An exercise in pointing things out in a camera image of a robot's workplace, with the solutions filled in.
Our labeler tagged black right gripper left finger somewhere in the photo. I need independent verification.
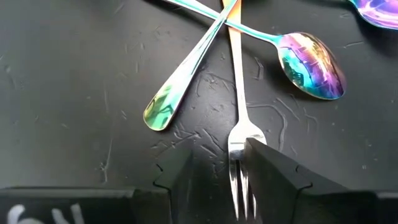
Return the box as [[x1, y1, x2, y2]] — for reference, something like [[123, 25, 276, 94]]
[[133, 139, 195, 224]]

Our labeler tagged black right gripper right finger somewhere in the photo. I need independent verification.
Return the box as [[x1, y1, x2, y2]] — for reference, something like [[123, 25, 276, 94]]
[[244, 137, 377, 224]]

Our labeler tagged rainbow iridescent spoon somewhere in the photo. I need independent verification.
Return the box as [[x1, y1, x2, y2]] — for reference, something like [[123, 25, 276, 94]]
[[348, 0, 398, 31], [161, 0, 348, 101], [142, 0, 240, 132]]

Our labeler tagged orange handled silver fork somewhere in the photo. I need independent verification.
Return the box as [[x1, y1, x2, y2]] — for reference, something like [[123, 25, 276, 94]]
[[221, 0, 268, 222]]

